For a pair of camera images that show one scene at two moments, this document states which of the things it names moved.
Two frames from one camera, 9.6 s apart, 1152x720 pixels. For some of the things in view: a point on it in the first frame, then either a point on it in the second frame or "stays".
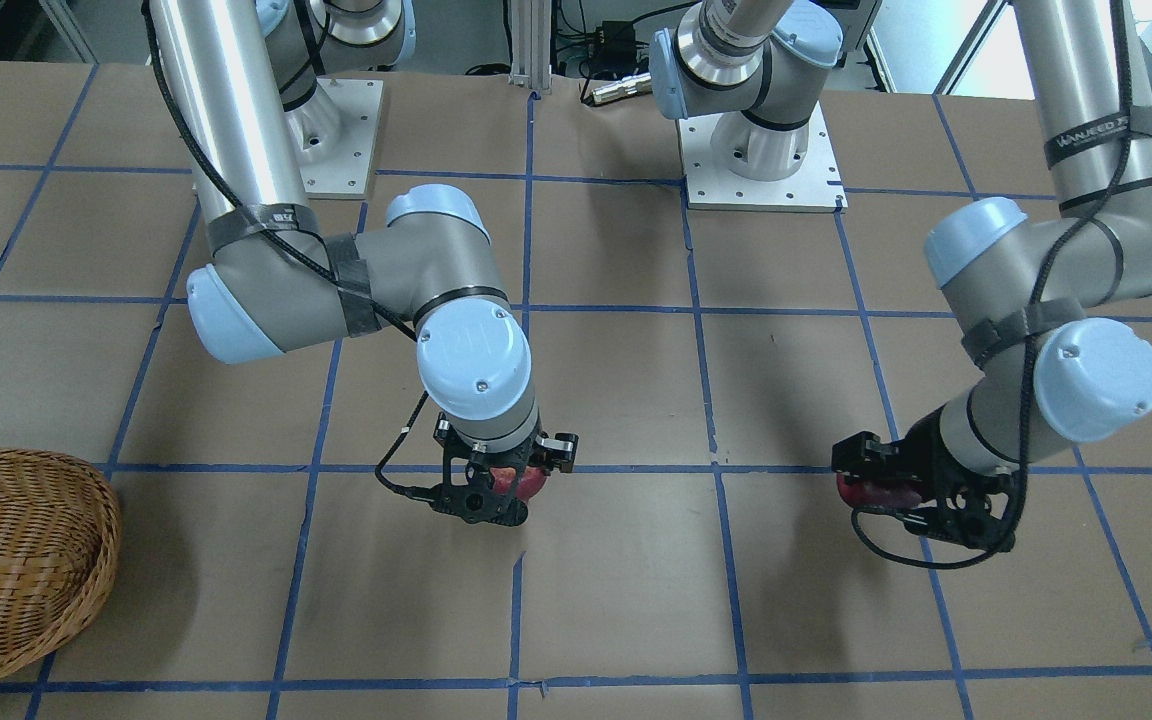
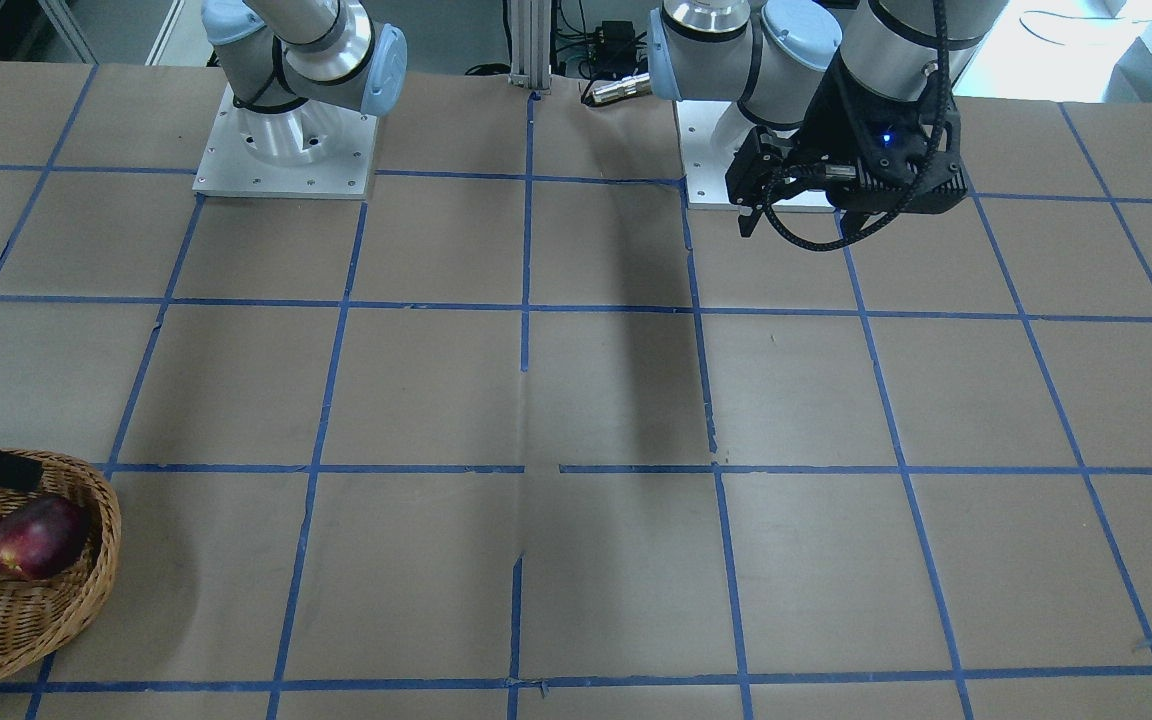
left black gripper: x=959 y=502 to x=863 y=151
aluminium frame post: x=530 y=45 stays
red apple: x=873 y=495 to x=39 y=538
